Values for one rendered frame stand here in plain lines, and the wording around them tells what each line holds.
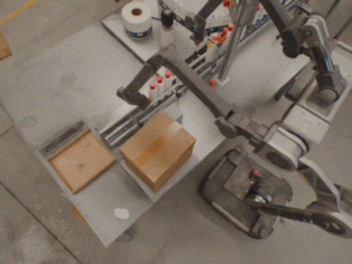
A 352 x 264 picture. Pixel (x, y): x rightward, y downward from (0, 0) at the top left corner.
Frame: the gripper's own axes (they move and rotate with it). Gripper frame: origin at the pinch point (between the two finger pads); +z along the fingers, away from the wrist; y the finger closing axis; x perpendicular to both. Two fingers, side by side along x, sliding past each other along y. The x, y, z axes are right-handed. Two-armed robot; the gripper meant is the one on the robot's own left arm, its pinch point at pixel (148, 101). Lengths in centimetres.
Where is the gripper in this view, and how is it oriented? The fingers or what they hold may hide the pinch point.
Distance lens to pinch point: 160.3
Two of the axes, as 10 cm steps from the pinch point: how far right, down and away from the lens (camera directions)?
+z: 4.4, -0.5, 8.9
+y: -6.7, -6.8, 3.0
